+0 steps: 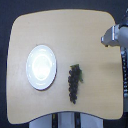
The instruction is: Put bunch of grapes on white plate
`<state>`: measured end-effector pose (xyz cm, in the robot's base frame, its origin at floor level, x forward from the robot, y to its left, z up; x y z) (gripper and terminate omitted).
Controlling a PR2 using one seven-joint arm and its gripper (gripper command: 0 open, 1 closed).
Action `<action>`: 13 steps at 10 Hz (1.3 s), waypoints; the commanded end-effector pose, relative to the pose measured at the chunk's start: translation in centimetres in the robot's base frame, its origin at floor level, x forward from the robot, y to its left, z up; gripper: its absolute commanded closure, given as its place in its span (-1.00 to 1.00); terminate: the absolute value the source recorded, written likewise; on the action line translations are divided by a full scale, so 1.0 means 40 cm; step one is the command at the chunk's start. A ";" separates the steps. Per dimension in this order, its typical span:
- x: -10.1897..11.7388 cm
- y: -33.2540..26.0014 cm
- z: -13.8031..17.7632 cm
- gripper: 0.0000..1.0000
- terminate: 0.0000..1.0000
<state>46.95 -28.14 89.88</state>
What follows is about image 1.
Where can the white round plate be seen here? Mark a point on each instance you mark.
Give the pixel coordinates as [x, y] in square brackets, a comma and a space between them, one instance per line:
[41, 67]

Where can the white table base frame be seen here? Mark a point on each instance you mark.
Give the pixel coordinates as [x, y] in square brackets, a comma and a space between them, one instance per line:
[61, 120]

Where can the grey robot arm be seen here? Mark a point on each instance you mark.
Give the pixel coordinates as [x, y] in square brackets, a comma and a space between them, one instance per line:
[117, 35]

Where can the dark purple grape bunch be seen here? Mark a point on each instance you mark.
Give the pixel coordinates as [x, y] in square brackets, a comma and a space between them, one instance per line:
[74, 78]

